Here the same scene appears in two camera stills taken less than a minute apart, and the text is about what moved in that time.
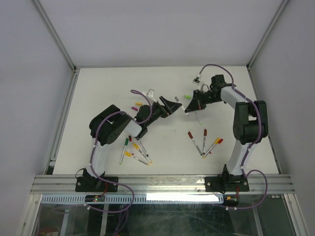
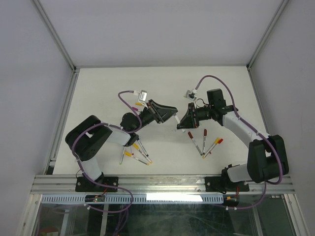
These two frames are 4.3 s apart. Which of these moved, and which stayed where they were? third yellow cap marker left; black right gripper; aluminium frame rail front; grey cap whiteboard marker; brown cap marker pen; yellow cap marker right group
Moved: grey cap whiteboard marker; black right gripper
Stayed: third yellow cap marker left; yellow cap marker right group; brown cap marker pen; aluminium frame rail front
